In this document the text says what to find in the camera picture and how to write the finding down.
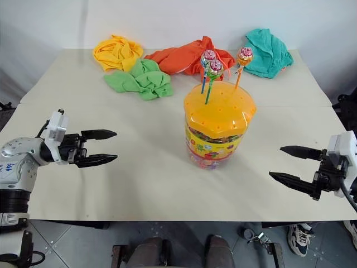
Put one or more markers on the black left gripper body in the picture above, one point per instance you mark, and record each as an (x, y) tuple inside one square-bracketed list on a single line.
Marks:
[(72, 148)]

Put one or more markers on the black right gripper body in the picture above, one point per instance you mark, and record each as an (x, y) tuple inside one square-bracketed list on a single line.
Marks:
[(332, 174)]

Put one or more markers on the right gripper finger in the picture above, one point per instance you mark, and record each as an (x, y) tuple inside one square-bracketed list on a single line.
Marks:
[(295, 184), (304, 152)]

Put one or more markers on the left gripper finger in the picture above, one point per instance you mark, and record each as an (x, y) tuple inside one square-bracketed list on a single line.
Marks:
[(99, 134), (97, 160)]

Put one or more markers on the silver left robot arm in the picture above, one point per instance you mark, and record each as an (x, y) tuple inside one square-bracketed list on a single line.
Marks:
[(19, 164)]

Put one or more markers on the lollipop with orange stick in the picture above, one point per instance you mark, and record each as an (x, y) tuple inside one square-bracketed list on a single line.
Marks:
[(245, 56)]

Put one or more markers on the lollipop with green stick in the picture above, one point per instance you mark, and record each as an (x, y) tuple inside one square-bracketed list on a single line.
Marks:
[(216, 68)]

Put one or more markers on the lollipop with blue stick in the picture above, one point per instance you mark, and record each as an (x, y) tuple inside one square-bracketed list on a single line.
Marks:
[(207, 57)]

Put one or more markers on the white and black sneaker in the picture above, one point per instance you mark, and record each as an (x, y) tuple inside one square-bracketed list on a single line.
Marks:
[(299, 238), (352, 233)]

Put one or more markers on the black chair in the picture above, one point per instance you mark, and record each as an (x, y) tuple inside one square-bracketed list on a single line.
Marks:
[(347, 110)]

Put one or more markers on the green cloth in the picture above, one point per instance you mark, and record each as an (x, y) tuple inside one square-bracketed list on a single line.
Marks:
[(142, 79)]

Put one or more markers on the black object at table side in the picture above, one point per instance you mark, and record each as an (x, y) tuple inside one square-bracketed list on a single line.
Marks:
[(6, 106)]

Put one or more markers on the yellow cloth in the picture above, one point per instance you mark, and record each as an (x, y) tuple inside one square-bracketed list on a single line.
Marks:
[(114, 53)]

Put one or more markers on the candy jar with yellow lid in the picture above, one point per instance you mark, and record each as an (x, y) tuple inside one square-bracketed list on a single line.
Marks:
[(217, 117)]

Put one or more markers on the dark rounded shape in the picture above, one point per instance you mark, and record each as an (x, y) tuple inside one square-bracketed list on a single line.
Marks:
[(147, 254), (221, 252)]

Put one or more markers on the teal cloth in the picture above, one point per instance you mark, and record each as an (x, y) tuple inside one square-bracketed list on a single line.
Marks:
[(267, 53)]

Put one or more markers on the black robot body part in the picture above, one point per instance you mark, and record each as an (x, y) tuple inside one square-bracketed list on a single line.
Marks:
[(26, 248)]

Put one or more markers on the orange cloth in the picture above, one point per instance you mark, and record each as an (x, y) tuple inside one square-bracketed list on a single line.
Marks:
[(181, 58)]

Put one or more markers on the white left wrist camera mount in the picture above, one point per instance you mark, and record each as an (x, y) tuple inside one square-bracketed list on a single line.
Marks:
[(57, 127)]

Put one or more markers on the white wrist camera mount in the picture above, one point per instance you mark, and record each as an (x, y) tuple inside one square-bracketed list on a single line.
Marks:
[(341, 145), (57, 127)]

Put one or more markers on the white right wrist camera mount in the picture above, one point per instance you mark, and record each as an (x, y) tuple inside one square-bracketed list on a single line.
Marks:
[(341, 145)]

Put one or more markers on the black metal bracket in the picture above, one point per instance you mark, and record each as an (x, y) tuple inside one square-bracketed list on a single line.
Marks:
[(276, 254), (117, 255)]

